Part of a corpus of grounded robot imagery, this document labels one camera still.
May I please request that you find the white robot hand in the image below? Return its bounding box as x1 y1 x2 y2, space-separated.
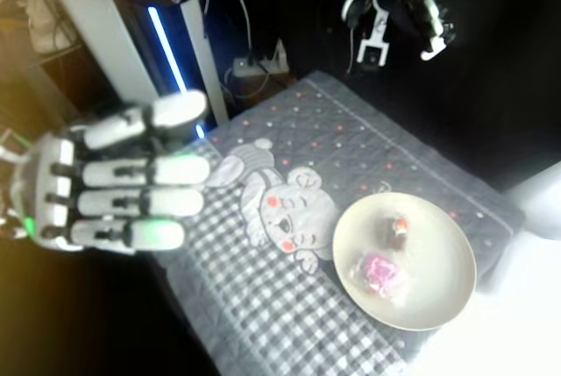
391 0 458 62
11 89 211 256

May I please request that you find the small dark red-white candy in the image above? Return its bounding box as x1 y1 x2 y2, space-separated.
380 216 411 251

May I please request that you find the pink candy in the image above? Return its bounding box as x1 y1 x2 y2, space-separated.
353 250 407 299

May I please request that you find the round white plate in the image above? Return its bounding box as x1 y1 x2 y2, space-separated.
331 191 478 331

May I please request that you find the white column with blue light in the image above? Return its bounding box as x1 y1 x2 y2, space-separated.
41 0 230 138

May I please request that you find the white power strip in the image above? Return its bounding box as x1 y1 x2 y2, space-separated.
231 40 291 78

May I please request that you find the grey quilt with printed bear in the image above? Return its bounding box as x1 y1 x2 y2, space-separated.
148 69 527 376

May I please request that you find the white cable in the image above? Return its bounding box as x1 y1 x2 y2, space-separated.
202 0 255 61

